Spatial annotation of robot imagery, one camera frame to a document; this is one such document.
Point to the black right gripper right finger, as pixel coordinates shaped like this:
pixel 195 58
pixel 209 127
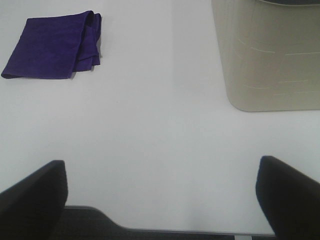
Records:
pixel 289 199

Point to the purple towel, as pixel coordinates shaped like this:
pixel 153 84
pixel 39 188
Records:
pixel 56 47

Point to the beige plastic basket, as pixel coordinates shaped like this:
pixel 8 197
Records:
pixel 270 53

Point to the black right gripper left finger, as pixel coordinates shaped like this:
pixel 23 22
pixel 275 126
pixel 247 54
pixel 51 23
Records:
pixel 30 209

